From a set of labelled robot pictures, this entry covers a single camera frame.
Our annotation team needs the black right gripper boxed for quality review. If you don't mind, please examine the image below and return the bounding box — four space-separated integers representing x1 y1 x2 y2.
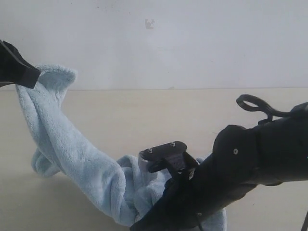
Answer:
130 154 272 231

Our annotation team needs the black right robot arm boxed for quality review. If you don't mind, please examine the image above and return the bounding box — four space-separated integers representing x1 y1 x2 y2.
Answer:
130 103 308 231

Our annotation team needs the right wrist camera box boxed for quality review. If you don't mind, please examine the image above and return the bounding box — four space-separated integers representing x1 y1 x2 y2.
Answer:
138 141 199 179

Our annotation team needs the light blue fluffy towel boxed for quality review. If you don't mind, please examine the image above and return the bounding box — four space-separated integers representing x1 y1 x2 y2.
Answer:
15 64 228 231

